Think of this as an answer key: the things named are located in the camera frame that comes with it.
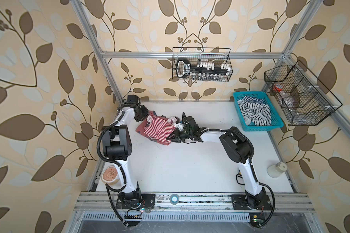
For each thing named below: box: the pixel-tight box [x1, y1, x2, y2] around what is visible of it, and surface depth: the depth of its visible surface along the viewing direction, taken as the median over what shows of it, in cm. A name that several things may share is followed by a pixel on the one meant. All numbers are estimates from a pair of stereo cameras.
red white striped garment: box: [143, 115, 177, 144], surface depth 100 cm
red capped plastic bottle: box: [273, 83, 300, 110], surface depth 80 cm
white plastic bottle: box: [266, 161, 288, 179], surface depth 79 cm
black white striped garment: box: [237, 95, 272, 127], surface depth 109 cm
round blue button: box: [169, 193, 180, 206], surface depth 77 cm
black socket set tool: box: [175, 57, 232, 81], surface depth 85 cm
